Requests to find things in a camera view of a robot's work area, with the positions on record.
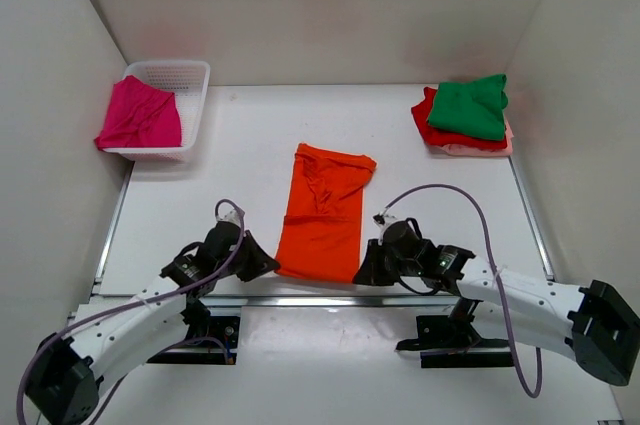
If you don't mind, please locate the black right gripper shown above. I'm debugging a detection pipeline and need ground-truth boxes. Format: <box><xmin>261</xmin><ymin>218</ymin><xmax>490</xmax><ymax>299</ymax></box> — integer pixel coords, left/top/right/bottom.
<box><xmin>354</xmin><ymin>239</ymin><xmax>420</xmax><ymax>287</ymax></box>

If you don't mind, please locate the orange t-shirt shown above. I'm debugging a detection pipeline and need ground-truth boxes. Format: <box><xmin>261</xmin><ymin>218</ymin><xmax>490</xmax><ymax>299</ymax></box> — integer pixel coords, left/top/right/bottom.
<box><xmin>276</xmin><ymin>143</ymin><xmax>377</xmax><ymax>283</ymax></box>

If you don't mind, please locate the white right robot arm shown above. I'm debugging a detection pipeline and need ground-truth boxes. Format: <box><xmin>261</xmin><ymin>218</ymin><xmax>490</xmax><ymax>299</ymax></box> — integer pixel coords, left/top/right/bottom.
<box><xmin>353</xmin><ymin>218</ymin><xmax>639</xmax><ymax>387</ymax></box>

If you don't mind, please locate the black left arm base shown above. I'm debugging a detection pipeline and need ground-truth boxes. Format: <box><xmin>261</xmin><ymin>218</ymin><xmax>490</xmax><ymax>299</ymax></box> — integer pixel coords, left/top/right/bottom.
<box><xmin>148</xmin><ymin>302</ymin><xmax>241</xmax><ymax>366</ymax></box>

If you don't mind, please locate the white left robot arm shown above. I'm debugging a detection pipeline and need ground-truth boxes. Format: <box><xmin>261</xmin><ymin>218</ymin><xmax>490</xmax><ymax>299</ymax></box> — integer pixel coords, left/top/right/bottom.
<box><xmin>23</xmin><ymin>220</ymin><xmax>280</xmax><ymax>424</ymax></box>

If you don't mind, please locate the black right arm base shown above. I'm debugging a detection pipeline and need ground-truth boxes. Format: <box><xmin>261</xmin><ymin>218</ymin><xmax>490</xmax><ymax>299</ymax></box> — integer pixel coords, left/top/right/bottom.
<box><xmin>395</xmin><ymin>299</ymin><xmax>514</xmax><ymax>369</ymax></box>

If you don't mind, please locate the pink folded t-shirt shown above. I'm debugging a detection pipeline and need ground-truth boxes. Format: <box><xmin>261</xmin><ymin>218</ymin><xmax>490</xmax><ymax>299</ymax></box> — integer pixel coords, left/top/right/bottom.
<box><xmin>440</xmin><ymin>120</ymin><xmax>514</xmax><ymax>158</ymax></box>

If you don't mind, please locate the red folded t-shirt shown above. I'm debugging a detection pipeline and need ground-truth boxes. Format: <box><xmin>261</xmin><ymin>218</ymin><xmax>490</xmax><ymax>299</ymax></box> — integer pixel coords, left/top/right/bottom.
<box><xmin>410</xmin><ymin>86</ymin><xmax>509</xmax><ymax>152</ymax></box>

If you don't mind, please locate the magenta t-shirt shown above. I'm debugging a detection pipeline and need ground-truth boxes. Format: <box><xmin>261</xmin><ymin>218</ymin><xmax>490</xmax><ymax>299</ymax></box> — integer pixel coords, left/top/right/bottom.
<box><xmin>94</xmin><ymin>75</ymin><xmax>182</xmax><ymax>150</ymax></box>

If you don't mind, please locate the white plastic basket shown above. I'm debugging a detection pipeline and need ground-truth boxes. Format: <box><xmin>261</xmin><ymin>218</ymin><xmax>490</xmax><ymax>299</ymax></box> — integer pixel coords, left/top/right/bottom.
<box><xmin>105</xmin><ymin>60</ymin><xmax>210</xmax><ymax>162</ymax></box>

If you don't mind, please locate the green folded t-shirt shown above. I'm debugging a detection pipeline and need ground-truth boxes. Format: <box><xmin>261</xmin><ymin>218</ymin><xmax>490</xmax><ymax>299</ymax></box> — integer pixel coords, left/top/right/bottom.
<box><xmin>427</xmin><ymin>74</ymin><xmax>509</xmax><ymax>142</ymax></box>

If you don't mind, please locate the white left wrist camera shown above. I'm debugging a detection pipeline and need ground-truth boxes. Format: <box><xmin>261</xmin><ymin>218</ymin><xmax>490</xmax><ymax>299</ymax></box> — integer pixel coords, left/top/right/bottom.
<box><xmin>216</xmin><ymin>210</ymin><xmax>242</xmax><ymax>227</ymax></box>

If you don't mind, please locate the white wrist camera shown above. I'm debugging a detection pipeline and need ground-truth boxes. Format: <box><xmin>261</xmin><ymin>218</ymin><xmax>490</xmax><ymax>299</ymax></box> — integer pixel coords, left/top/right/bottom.
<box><xmin>216</xmin><ymin>210</ymin><xmax>242</xmax><ymax>227</ymax></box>
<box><xmin>373</xmin><ymin>212</ymin><xmax>397</xmax><ymax>229</ymax></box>

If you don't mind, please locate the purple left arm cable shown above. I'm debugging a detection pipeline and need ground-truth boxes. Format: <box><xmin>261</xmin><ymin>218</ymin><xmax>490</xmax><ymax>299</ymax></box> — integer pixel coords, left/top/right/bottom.
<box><xmin>15</xmin><ymin>198</ymin><xmax>247</xmax><ymax>425</ymax></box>

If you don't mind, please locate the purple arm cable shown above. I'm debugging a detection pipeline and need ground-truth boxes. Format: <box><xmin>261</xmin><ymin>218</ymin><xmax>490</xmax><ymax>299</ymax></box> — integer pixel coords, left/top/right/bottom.
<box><xmin>15</xmin><ymin>198</ymin><xmax>247</xmax><ymax>425</ymax></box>
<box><xmin>374</xmin><ymin>183</ymin><xmax>544</xmax><ymax>399</ymax></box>

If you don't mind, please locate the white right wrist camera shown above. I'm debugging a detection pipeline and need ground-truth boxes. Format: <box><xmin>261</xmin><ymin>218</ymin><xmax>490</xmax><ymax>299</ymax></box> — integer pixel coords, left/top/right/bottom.
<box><xmin>373</xmin><ymin>212</ymin><xmax>397</xmax><ymax>229</ymax></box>

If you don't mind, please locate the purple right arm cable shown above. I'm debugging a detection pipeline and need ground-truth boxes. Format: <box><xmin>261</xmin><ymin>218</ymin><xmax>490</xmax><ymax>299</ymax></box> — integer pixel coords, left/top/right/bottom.
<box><xmin>374</xmin><ymin>183</ymin><xmax>544</xmax><ymax>399</ymax></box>

